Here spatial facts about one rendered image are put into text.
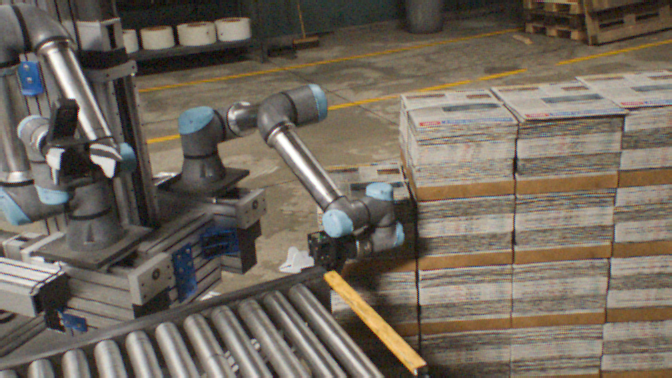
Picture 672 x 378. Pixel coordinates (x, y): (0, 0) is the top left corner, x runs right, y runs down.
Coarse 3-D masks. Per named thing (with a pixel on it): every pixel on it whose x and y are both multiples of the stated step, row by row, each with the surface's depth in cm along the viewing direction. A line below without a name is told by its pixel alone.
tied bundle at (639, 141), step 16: (640, 112) 198; (656, 112) 198; (624, 128) 200; (640, 128) 200; (656, 128) 200; (624, 144) 201; (640, 144) 202; (656, 144) 202; (624, 160) 203; (640, 160) 203; (656, 160) 203
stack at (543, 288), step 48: (576, 192) 207; (624, 192) 207; (432, 240) 210; (480, 240) 211; (528, 240) 212; (576, 240) 213; (624, 240) 213; (384, 288) 216; (432, 288) 216; (480, 288) 217; (528, 288) 218; (576, 288) 218; (624, 288) 220; (432, 336) 223; (480, 336) 224; (528, 336) 225; (576, 336) 225; (624, 336) 226
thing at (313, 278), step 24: (240, 288) 172; (264, 288) 171; (288, 288) 172; (312, 288) 175; (168, 312) 164; (192, 312) 164; (96, 336) 157; (120, 336) 157; (216, 336) 168; (0, 360) 152; (24, 360) 151; (48, 360) 152
